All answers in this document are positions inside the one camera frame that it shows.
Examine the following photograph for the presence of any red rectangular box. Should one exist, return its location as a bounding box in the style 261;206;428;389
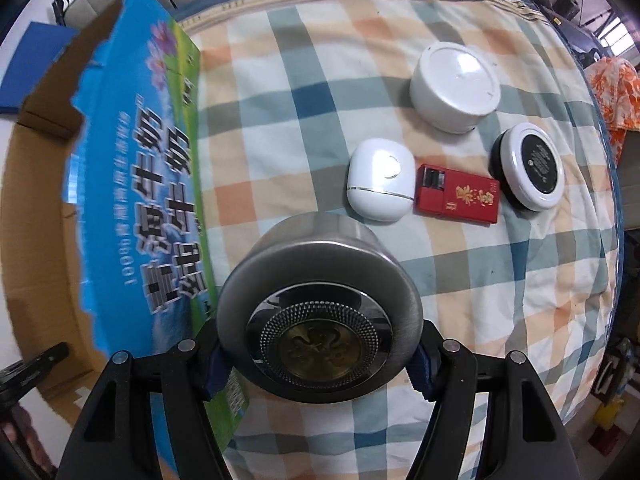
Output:
413;162;502;226

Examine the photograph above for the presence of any yellow container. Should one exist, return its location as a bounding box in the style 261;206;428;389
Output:
592;400;621;431

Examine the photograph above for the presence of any white oval case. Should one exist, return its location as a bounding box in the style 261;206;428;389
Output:
345;138;417;224

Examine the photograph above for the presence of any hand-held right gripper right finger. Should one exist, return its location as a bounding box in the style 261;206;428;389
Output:
405;320;583;480

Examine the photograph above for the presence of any checked blanket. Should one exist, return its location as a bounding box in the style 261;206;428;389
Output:
172;0;623;480

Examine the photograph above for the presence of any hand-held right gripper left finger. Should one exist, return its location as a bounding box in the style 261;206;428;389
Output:
56;322;236;480

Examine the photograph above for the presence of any orange floral cloth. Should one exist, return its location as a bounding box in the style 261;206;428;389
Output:
585;57;640;133

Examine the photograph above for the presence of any blue foam board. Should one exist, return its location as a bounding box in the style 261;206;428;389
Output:
0;22;81;117

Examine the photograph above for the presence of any white and black round compact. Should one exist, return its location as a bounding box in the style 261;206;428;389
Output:
491;123;566;212

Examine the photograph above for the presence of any blue printed cardboard box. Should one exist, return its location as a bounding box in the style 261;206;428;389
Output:
0;0;251;453

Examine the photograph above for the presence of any silver round tin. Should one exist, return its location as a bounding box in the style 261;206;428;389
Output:
216;212;423;403

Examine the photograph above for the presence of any white round container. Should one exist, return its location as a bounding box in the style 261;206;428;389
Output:
409;42;502;135

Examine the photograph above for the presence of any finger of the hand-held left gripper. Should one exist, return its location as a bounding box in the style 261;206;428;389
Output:
0;342;69;403

